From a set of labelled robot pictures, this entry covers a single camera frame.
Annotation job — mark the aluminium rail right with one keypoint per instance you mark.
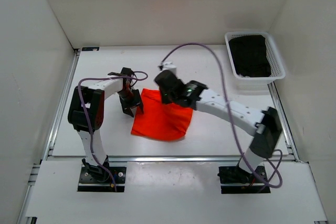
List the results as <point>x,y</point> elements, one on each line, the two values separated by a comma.
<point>290,143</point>

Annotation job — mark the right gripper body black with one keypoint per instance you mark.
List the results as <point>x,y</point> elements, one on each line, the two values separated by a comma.
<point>166,98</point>

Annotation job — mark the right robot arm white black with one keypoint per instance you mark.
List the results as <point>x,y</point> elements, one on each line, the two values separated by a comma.
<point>263,125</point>

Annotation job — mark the black shorts in basket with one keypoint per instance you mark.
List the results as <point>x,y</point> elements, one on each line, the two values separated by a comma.
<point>249,54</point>

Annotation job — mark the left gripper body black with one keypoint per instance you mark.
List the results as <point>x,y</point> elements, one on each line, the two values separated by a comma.
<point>126,95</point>

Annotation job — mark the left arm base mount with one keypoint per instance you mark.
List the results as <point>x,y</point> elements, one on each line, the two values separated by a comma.
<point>96,179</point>

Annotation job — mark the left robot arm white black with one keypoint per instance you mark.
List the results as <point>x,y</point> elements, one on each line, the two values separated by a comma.
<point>86,114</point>

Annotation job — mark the small dark label sticker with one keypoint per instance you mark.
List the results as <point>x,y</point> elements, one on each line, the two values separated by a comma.
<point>90,48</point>

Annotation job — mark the white plastic basket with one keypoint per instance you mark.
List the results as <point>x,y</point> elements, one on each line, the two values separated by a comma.
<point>272,54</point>

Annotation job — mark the orange shorts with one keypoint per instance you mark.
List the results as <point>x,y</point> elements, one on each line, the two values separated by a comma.
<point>158,121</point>

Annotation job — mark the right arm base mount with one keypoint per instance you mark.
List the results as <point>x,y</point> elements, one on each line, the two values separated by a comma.
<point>233,180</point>

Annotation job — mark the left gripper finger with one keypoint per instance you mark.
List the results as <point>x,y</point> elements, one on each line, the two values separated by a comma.
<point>137,100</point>
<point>127,109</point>

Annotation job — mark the aluminium rail front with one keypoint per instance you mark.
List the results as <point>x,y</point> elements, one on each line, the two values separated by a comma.
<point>289,157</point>

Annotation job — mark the aluminium rail left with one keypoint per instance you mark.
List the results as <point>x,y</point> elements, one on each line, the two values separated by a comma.
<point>50,140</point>

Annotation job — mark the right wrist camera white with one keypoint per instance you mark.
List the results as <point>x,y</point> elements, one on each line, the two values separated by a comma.
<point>167,65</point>

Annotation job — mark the aluminium rail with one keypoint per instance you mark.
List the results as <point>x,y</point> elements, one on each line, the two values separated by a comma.
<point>289,157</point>
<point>290,143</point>
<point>50,140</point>

